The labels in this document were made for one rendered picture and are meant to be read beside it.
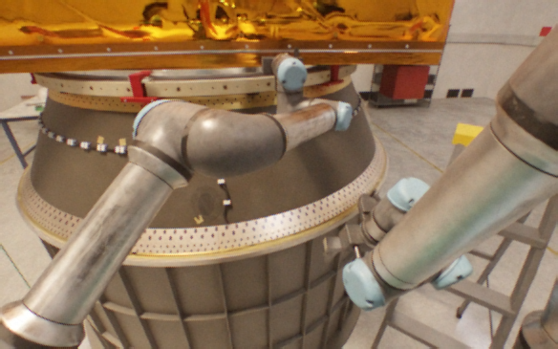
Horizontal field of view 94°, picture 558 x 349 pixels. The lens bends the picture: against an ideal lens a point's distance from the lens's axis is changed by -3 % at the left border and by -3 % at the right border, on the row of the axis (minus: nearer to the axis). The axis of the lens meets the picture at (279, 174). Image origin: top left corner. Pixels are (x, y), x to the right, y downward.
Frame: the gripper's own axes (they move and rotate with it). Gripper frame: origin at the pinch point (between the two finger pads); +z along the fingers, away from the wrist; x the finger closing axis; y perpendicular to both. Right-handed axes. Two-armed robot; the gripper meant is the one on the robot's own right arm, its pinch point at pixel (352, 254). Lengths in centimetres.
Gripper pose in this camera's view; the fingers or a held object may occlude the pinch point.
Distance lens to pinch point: 79.0
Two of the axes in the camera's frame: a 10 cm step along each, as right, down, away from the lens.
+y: 0.8, 8.0, -6.0
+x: 9.8, 0.5, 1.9
